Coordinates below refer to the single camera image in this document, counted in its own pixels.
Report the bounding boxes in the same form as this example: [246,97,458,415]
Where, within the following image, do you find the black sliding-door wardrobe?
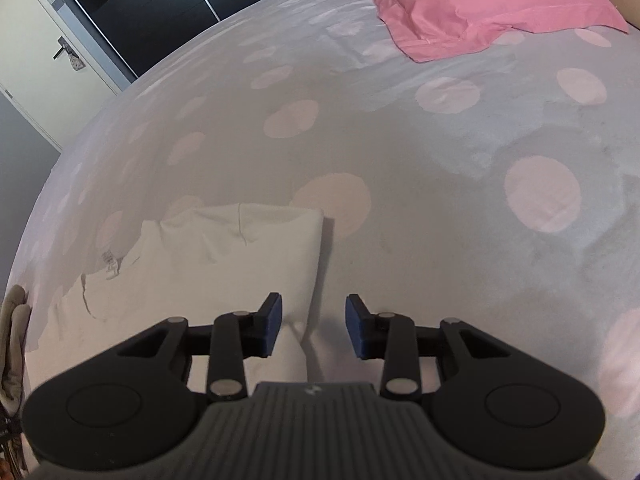
[37,0,321,81]

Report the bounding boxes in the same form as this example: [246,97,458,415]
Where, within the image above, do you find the pink pillow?
[318,0,630,63]

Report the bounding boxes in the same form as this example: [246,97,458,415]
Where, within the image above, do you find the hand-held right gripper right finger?
[345,294,526,402]

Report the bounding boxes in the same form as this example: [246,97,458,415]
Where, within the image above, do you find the cream long-sleeve shirt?
[25,203,326,396]

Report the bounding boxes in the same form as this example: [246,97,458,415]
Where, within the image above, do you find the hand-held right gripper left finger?
[117,292,283,402]

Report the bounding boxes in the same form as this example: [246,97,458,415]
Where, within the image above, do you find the grey pink-dotted bed sheet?
[7,0,640,461]

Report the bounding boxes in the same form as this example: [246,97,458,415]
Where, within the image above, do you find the white door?
[0,0,122,153]

